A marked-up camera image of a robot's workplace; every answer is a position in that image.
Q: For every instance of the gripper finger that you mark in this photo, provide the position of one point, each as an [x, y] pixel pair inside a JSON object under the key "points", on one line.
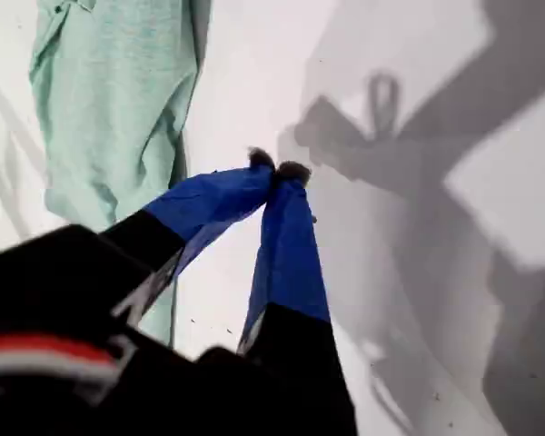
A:
{"points": [[290, 254], [200, 200]]}

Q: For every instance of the pale green T-shirt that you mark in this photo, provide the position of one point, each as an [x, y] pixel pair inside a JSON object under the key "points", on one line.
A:
{"points": [[109, 113]]}

